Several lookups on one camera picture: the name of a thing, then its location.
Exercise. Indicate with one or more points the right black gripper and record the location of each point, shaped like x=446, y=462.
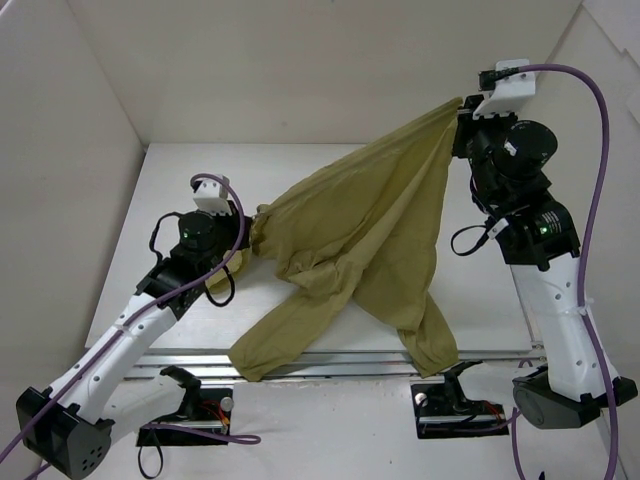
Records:
x=464, y=132

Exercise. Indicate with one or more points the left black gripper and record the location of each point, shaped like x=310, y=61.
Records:
x=241, y=228

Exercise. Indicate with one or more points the olive green hooded jacket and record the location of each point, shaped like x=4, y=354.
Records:
x=363, y=229

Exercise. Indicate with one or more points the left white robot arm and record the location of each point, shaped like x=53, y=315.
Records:
x=72, y=423

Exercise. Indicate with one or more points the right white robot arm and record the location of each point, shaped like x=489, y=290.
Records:
x=500, y=178

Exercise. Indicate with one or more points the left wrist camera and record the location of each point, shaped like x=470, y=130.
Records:
x=212, y=195

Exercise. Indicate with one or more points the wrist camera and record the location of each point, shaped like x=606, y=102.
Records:
x=505, y=88
x=212, y=195

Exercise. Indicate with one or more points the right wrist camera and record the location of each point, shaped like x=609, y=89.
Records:
x=505, y=88

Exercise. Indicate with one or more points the front aluminium rail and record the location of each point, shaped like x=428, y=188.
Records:
x=323, y=365

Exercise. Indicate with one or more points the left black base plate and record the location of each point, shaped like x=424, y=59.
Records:
x=205, y=417

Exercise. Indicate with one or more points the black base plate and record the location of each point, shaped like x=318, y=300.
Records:
x=442, y=412
x=205, y=417

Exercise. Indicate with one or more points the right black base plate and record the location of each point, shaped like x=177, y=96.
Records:
x=442, y=412

